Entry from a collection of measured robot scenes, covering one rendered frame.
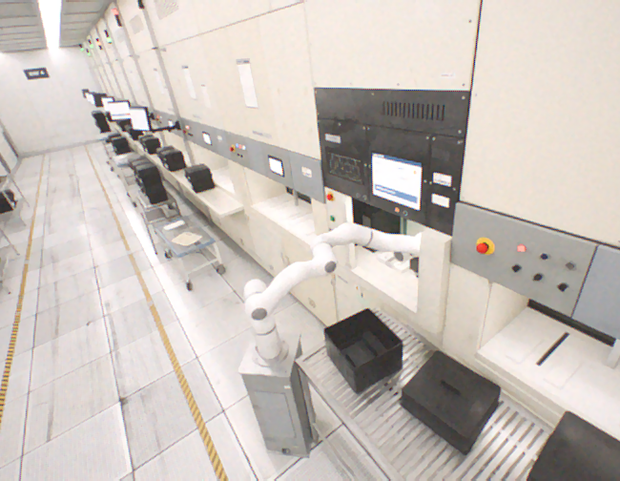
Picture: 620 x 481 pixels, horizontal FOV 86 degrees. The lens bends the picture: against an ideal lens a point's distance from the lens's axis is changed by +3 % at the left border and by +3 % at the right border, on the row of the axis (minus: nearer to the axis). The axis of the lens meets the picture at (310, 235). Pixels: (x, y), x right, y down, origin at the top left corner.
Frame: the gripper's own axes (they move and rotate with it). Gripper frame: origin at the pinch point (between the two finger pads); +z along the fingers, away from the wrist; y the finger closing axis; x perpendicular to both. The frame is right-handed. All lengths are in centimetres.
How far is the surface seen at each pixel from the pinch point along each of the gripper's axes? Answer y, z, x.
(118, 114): -510, -76, 40
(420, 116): 8, -30, 67
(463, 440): 61, -66, -35
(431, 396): 45, -62, -33
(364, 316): -4, -52, -30
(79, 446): -114, -216, -119
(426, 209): 13.5, -29.8, 29.5
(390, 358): 22, -61, -31
